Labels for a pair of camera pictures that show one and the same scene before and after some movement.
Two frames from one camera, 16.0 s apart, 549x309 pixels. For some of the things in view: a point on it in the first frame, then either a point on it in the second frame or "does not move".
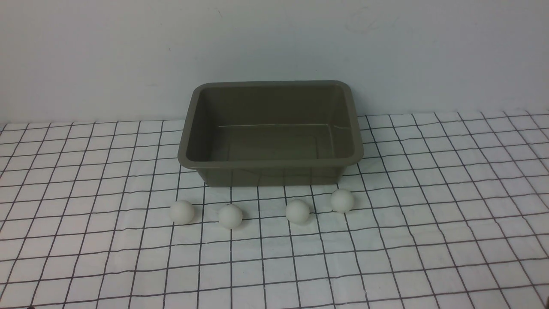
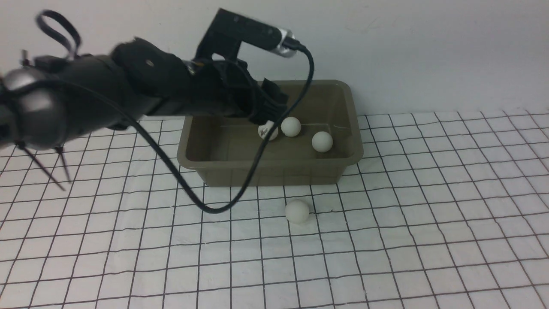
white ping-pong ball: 342,200 -> 322,141
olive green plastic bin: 271,133 does not move
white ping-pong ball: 182,212 -> 263,130
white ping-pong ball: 230,216 -> 291,126
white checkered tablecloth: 450,211 does not move
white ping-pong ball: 297,211 does not move
